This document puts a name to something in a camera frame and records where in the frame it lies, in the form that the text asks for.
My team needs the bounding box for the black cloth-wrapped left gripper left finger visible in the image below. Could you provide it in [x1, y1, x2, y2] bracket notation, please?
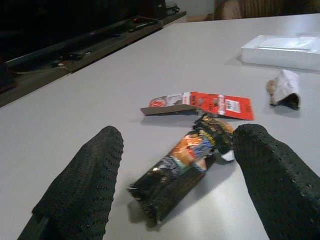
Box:
[17, 125, 125, 240]

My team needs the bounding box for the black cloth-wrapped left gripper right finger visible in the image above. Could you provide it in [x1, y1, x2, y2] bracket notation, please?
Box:
[231, 123, 320, 240]

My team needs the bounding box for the crumpled white paper trash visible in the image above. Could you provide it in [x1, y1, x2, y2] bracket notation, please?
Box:
[265, 69, 301, 111]

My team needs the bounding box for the torn red cardboard packaging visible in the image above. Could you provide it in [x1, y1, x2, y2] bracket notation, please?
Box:
[139, 91, 255, 121]

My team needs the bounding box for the black printed snack wrapper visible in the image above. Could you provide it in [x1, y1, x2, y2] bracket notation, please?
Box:
[127, 112, 236, 229]

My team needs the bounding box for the flat white box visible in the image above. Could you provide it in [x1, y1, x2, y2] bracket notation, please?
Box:
[240, 32, 320, 72]

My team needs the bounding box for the dark grey side bench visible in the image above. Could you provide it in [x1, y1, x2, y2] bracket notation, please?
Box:
[0, 11, 188, 108]

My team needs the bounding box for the brown wooden chair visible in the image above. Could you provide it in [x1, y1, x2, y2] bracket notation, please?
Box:
[213, 0, 283, 21]

